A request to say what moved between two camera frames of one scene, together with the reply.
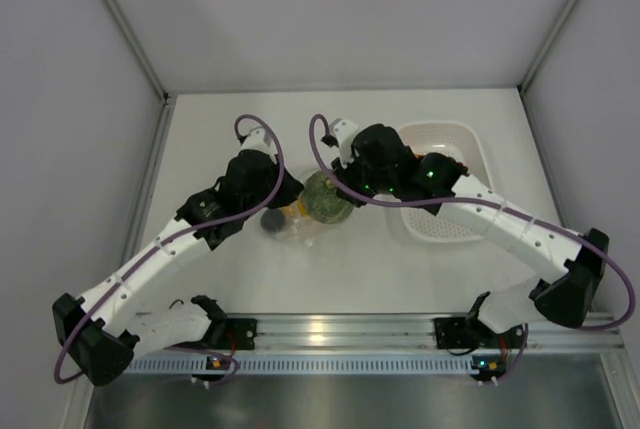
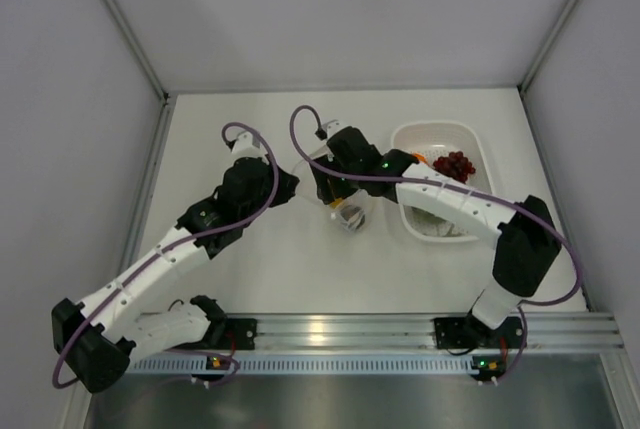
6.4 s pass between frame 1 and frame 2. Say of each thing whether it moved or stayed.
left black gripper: stayed
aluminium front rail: stayed
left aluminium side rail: stayed
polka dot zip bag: moved
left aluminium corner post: stayed
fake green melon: moved
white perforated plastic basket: stayed
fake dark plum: moved
